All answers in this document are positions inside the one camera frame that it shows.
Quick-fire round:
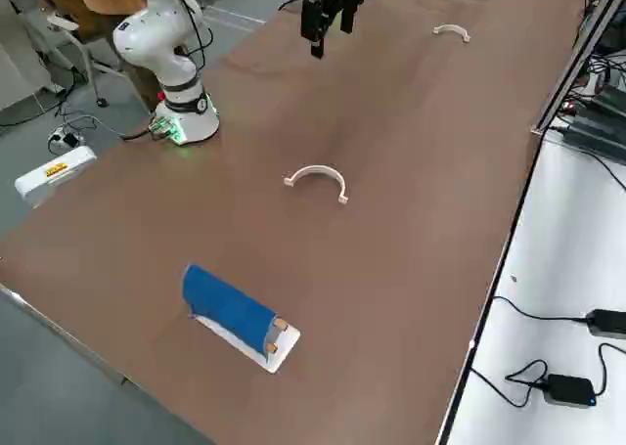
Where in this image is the small white PVC pipe clamp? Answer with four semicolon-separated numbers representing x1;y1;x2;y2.
432;22;472;44

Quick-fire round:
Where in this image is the large white PVC pipe clamp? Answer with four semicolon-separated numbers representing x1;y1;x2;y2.
282;163;350;205

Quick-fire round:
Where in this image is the white chair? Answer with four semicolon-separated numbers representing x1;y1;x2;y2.
46;14;128;107

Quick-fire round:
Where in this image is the dark grey electronic device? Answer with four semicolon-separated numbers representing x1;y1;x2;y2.
559;85;626;165

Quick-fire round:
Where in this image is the white power strip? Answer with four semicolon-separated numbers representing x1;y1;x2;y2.
47;125;82;149

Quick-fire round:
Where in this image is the white box with yellow label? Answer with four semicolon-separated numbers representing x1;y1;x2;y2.
13;145;98;209

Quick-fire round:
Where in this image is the blue rolled cloth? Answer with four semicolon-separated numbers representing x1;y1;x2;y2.
181;263;278;363

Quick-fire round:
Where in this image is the black power adapter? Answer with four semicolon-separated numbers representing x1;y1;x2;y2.
585;309;626;339
544;373;598;409

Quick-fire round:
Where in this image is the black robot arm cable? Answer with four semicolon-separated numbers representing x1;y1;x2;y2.
165;0;215;74

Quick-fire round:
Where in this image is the aluminium frame bar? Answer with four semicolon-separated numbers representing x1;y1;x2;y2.
530;0;626;137

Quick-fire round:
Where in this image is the grey floor cable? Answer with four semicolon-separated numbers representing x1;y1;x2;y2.
61;114;154;142

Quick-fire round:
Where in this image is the black adapter cable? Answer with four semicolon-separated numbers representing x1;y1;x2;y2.
594;341;626;397
491;295;591;323
469;359;549;410

